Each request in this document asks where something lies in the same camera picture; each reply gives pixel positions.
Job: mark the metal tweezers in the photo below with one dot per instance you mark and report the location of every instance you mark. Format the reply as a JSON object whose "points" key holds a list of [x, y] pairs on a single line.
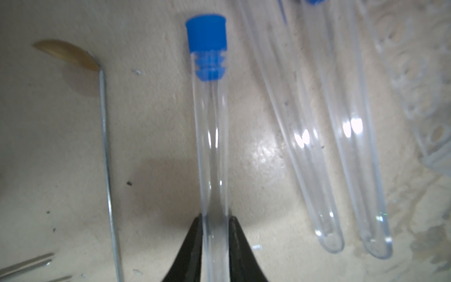
{"points": [[11, 272]]}

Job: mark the clear test tube rack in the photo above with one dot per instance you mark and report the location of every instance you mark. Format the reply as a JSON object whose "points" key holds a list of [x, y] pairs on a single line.
{"points": [[413, 41]]}

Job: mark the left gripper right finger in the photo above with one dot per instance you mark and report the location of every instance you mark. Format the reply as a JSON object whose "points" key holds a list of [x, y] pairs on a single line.
{"points": [[243, 264]]}

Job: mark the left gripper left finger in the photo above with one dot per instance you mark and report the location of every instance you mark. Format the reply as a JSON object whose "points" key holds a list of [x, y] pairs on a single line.
{"points": [[187, 266]]}

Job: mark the blue-capped test tube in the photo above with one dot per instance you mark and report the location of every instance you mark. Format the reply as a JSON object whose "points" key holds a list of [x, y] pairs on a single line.
{"points": [[207, 38], [335, 43], [271, 40]]}

